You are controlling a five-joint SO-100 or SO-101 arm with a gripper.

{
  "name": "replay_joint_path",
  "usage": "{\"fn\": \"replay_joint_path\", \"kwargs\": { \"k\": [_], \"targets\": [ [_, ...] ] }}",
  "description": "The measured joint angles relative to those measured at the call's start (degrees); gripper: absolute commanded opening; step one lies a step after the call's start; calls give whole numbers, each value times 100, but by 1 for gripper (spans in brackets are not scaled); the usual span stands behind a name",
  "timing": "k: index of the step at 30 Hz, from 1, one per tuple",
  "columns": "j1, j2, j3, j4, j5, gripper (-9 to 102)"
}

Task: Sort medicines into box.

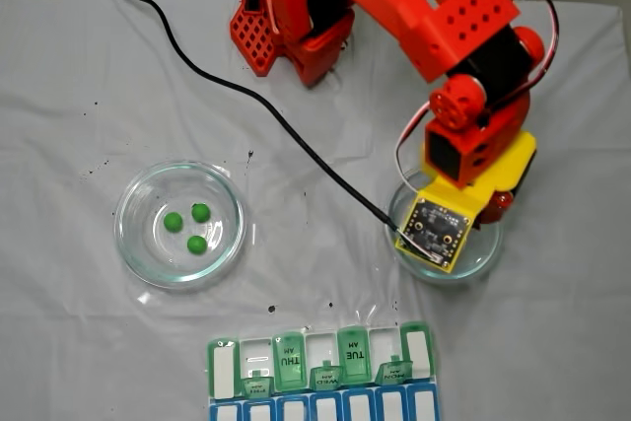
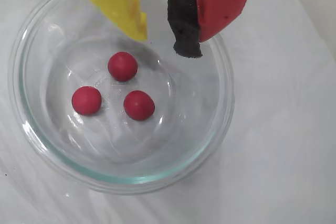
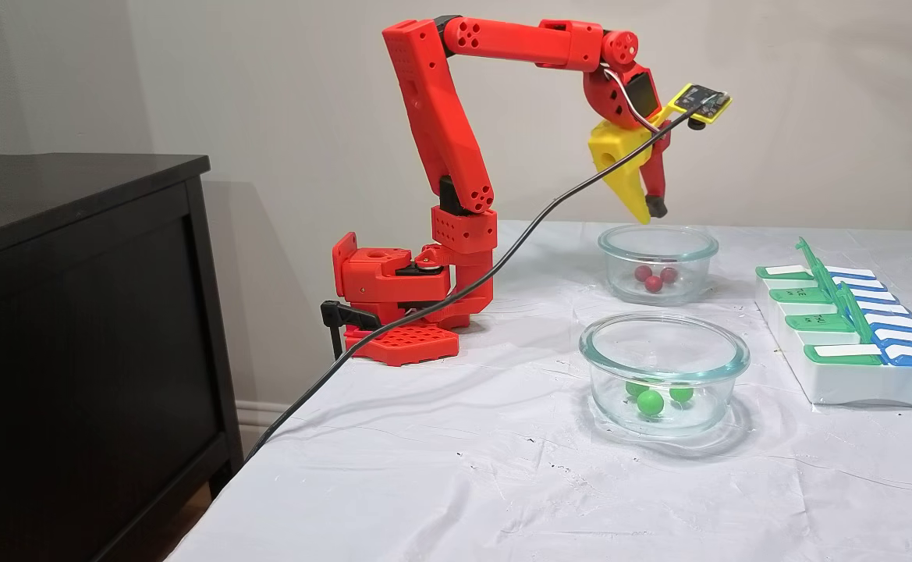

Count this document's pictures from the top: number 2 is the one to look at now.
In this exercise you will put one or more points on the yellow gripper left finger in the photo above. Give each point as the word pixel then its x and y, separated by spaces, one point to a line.
pixel 115 1

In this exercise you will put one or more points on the red ball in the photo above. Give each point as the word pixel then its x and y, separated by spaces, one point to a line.
pixel 86 100
pixel 122 66
pixel 139 105

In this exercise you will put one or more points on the clear glass bowl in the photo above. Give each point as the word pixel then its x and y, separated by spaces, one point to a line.
pixel 183 129

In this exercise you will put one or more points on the white tablecloth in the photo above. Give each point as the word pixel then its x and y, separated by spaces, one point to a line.
pixel 288 129

